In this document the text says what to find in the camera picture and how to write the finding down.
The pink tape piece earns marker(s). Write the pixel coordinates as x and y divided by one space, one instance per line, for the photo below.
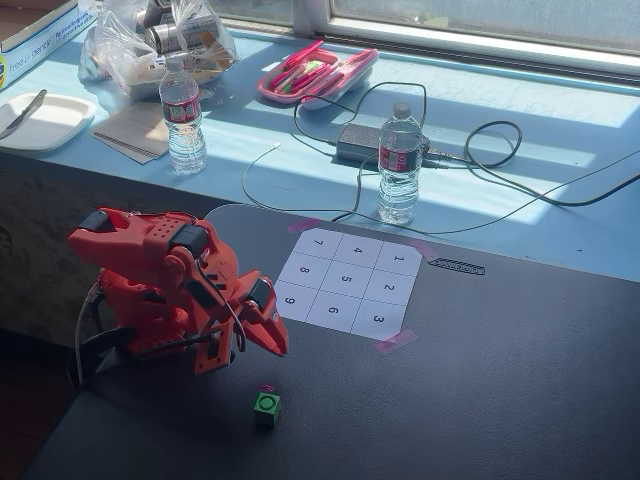
424 249
396 341
302 226

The clear plastic bag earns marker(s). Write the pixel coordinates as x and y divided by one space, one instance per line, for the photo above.
115 45

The pink marker pen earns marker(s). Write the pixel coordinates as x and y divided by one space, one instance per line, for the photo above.
305 54

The orange robot base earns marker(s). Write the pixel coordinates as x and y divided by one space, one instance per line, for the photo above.
150 345

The white square plate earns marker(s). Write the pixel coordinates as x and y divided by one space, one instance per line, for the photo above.
55 125

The clear water bottle red label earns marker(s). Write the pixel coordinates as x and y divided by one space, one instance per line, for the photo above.
399 170
182 120

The white window screen frame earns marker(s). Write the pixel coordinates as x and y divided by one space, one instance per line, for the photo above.
450 35

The orange gripper black motor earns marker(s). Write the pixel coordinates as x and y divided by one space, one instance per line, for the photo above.
263 318

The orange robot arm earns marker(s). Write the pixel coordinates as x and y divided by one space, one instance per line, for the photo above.
150 235

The black power adapter brick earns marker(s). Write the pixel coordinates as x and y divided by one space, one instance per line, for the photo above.
356 141

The black table clamp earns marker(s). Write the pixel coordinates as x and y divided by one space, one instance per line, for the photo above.
107 337

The pink pencil case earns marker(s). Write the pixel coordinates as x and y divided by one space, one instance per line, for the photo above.
357 70

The silver drink can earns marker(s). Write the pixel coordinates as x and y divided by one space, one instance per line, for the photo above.
167 35
150 12

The black white striped sticker strip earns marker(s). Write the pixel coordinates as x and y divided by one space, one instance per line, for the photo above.
457 266

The white Tide detergent box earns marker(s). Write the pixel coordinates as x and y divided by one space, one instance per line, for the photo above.
30 40

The white numbered grid paper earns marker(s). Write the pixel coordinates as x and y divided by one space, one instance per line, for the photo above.
357 280

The small pink mark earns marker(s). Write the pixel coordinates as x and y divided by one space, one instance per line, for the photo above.
266 388

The green cube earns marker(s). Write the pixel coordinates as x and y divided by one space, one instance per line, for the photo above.
267 407

